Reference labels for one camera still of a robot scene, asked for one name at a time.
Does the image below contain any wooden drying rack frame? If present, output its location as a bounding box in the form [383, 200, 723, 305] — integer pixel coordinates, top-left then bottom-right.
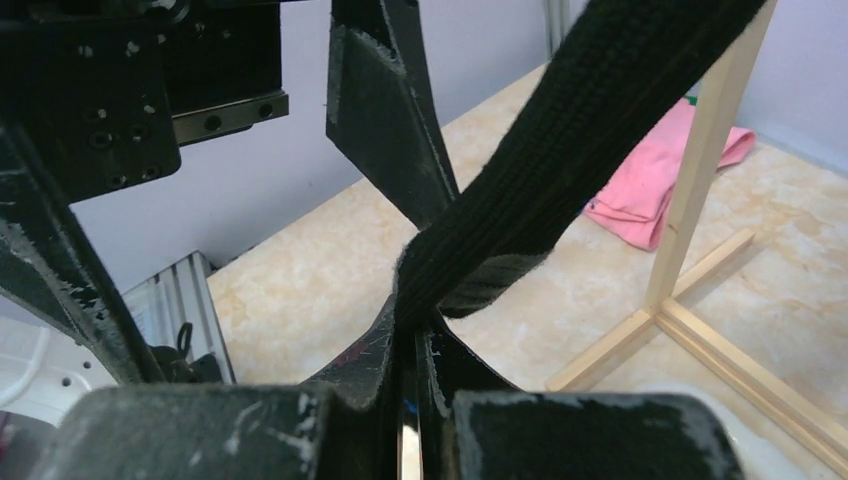
[545, 1, 847, 477]

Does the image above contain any pink cloth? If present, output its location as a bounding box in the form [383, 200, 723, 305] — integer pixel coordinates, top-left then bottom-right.
[582, 97, 758, 253]

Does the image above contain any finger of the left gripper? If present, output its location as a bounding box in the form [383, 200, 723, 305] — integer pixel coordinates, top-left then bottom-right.
[326, 0, 459, 229]

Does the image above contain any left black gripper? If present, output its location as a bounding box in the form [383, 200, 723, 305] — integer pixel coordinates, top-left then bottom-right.
[1, 1, 289, 203]

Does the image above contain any white plastic basket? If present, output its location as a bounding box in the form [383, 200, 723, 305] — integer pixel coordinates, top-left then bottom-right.
[636, 381, 828, 480]

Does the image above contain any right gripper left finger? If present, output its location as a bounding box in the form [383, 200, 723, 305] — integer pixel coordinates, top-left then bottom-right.
[36, 300, 400, 479]

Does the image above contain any black sock with grey patches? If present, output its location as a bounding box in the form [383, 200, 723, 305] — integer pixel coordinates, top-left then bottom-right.
[394, 0, 762, 330]

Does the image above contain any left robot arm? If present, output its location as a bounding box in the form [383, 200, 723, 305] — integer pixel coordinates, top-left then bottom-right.
[1, 1, 457, 479]

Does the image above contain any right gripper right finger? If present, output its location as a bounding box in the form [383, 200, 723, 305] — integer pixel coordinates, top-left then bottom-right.
[415, 315, 744, 479]

